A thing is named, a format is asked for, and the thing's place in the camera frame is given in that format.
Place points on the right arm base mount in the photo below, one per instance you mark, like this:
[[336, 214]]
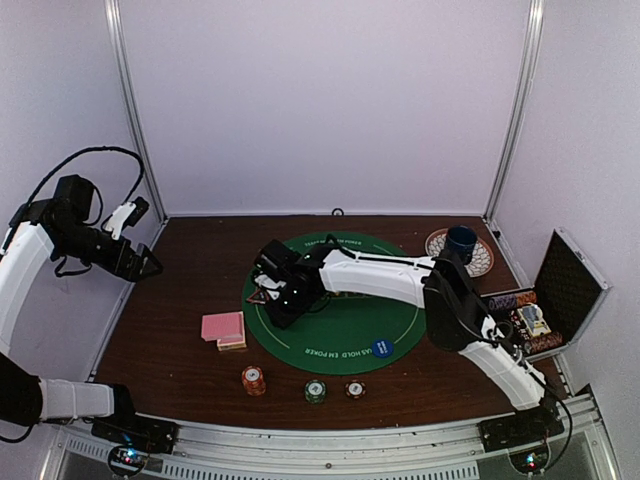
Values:
[[517, 430]]

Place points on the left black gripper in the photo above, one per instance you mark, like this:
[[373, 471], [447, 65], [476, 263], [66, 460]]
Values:
[[130, 271]]

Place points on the right aluminium frame post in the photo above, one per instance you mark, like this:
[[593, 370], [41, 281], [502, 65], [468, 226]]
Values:
[[524, 84]]

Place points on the card deck box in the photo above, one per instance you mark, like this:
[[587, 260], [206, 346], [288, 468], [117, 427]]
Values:
[[237, 342]]

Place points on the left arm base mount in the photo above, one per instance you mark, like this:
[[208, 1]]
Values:
[[144, 434]]

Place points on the red card deck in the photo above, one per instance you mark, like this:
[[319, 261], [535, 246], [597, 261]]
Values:
[[222, 326]]

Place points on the aluminium frame post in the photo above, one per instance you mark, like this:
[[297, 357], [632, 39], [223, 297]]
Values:
[[524, 84], [117, 38]]

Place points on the brown poker chip stack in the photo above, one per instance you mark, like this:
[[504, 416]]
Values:
[[355, 389]]

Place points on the dark blue mug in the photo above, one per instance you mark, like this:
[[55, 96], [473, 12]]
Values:
[[461, 240]]

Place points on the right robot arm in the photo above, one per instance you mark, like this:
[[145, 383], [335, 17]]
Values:
[[457, 319]]

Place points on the aluminium poker chip case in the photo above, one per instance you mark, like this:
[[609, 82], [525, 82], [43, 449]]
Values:
[[568, 290]]

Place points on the patterned ceramic saucer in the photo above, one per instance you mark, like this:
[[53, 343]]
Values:
[[482, 258]]

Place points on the green poker chip stack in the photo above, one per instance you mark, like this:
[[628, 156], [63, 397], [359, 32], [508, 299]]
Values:
[[315, 391]]

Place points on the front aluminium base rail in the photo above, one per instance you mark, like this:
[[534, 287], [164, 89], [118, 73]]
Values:
[[451, 450]]

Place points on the round green poker mat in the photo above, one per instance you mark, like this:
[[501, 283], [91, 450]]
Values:
[[336, 335]]

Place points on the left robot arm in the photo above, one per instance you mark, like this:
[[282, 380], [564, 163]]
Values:
[[57, 229]]

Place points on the left aluminium frame post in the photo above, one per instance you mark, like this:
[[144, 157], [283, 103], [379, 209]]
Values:
[[117, 38]]

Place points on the blue small blind button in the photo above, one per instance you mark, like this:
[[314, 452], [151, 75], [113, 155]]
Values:
[[382, 348]]

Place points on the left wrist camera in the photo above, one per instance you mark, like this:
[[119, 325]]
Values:
[[126, 215]]

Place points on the orange poker chip stack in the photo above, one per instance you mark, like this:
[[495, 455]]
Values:
[[253, 381]]

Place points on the black red triangular dealer button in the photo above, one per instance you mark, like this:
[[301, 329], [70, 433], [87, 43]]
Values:
[[258, 297]]

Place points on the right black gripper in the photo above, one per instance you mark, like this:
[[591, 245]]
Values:
[[284, 319]]

